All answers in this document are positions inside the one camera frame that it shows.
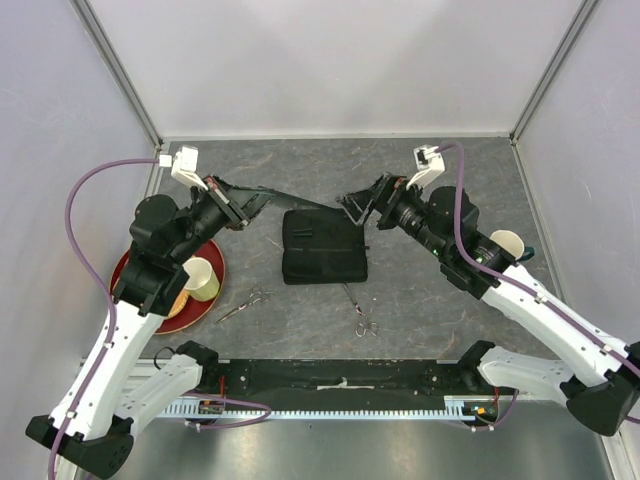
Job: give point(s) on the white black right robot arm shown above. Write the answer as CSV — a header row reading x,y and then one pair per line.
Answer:
x,y
595,375

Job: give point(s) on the black straight comb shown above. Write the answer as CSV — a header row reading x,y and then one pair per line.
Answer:
x,y
291,202

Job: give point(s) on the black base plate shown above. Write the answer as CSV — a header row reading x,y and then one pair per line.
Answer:
x,y
335,384

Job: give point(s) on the dark green mug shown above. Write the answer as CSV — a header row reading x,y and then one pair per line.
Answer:
x,y
513,244

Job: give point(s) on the slotted cable duct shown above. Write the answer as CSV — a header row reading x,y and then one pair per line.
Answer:
x,y
453,409

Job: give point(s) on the silver scissors left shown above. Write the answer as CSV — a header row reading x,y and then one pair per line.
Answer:
x,y
257,294

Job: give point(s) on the woven bamboo mat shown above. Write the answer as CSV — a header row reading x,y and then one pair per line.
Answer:
x,y
179,304

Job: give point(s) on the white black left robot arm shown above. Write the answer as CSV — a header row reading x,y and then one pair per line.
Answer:
x,y
95,425

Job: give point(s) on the black zippered tool case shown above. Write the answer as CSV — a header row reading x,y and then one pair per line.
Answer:
x,y
322,246

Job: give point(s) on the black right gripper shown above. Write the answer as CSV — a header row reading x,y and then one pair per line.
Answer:
x,y
388,190

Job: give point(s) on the silver scissors centre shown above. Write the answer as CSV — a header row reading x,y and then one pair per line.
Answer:
x,y
364,325

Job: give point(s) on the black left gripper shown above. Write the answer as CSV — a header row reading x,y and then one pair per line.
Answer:
x,y
221,192

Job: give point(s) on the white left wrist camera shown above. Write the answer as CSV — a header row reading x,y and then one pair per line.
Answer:
x,y
183,166

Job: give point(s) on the cream yellow cup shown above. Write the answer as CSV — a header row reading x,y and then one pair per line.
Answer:
x,y
202,284

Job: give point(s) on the round red tray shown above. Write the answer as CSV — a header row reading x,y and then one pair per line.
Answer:
x,y
196,310

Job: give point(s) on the silver scissors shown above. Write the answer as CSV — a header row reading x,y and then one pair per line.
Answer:
x,y
364,325
257,294

